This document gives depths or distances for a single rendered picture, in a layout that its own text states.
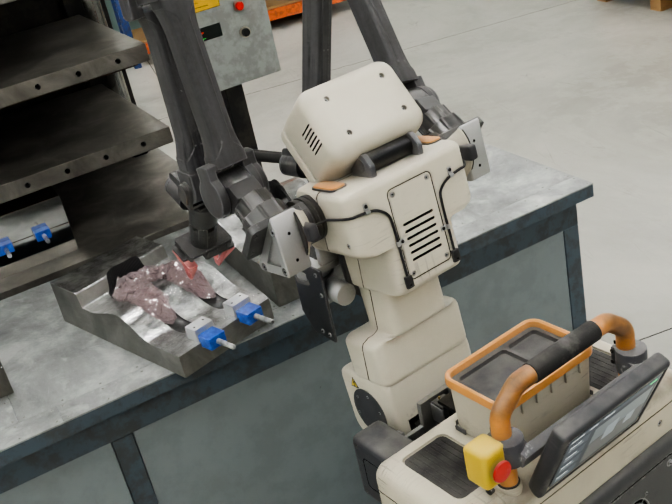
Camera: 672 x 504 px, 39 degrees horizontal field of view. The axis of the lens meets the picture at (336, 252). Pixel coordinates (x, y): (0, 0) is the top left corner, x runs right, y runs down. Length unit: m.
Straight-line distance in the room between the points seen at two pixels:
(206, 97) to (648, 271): 2.37
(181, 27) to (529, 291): 1.31
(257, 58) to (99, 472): 1.39
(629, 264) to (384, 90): 2.21
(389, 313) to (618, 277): 2.01
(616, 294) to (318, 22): 1.89
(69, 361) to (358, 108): 0.97
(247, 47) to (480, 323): 1.11
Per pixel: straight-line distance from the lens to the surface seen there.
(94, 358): 2.24
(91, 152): 2.82
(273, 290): 2.20
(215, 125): 1.68
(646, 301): 3.55
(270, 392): 2.27
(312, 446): 2.40
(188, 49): 1.67
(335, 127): 1.63
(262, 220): 1.62
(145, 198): 3.09
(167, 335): 2.11
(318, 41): 2.08
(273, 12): 8.29
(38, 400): 2.17
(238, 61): 2.96
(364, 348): 1.82
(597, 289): 3.63
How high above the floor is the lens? 1.87
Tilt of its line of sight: 26 degrees down
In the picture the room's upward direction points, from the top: 13 degrees counter-clockwise
